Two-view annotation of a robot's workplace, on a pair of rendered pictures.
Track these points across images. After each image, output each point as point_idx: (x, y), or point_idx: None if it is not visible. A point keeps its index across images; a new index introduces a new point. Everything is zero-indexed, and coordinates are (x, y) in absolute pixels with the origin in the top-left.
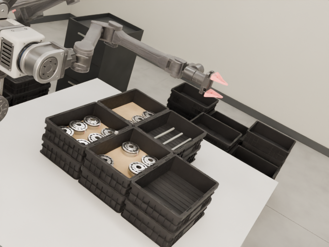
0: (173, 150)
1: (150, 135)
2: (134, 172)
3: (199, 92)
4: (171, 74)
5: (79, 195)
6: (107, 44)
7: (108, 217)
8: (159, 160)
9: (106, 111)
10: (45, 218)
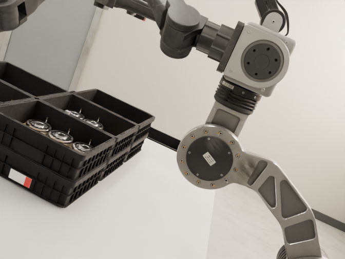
0: (67, 91)
1: (49, 94)
2: (102, 127)
3: (144, 19)
4: (136, 14)
5: (116, 184)
6: (105, 8)
7: (129, 170)
8: (93, 104)
9: (10, 106)
10: (162, 205)
